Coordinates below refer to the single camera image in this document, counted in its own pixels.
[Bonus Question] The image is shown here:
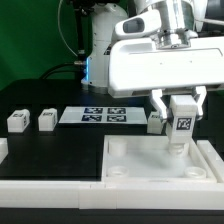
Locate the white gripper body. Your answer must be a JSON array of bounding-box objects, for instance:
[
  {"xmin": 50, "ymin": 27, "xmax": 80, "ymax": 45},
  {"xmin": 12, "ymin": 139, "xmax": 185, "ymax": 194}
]
[{"xmin": 108, "ymin": 37, "xmax": 224, "ymax": 98}]

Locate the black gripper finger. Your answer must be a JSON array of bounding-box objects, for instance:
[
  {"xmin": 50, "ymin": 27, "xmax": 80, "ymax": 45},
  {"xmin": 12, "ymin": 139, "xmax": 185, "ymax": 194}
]
[
  {"xmin": 194, "ymin": 86, "xmax": 207, "ymax": 120},
  {"xmin": 150, "ymin": 89, "xmax": 168, "ymax": 124}
]

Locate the white square tabletop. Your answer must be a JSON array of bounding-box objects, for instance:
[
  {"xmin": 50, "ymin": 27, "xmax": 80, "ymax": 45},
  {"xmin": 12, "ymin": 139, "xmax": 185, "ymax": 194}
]
[{"xmin": 101, "ymin": 135, "xmax": 218, "ymax": 183}]

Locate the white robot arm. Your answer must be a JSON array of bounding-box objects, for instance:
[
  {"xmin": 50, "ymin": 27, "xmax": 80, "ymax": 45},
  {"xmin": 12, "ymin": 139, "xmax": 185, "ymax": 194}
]
[{"xmin": 82, "ymin": 0, "xmax": 224, "ymax": 121}]

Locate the white AprilTag sheet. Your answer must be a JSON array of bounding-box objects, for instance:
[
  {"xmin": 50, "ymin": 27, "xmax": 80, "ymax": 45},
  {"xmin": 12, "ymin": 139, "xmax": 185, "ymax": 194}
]
[{"xmin": 59, "ymin": 106, "xmax": 147, "ymax": 124}]

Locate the white U-shaped obstacle fence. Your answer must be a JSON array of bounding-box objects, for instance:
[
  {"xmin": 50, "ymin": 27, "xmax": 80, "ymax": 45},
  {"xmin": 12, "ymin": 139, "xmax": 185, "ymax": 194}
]
[{"xmin": 0, "ymin": 140, "xmax": 224, "ymax": 210}]

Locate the black cable bundle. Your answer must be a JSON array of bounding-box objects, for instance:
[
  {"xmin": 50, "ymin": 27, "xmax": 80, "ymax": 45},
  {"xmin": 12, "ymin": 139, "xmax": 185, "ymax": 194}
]
[{"xmin": 39, "ymin": 62, "xmax": 88, "ymax": 80}]

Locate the black camera pole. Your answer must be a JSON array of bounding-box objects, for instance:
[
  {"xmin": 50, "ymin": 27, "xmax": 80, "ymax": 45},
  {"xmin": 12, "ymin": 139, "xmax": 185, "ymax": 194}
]
[{"xmin": 66, "ymin": 0, "xmax": 95, "ymax": 61}]

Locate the white thin cable left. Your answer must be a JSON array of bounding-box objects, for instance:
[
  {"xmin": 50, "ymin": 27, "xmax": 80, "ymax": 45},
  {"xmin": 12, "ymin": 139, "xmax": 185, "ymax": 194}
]
[{"xmin": 57, "ymin": 0, "xmax": 79, "ymax": 58}]

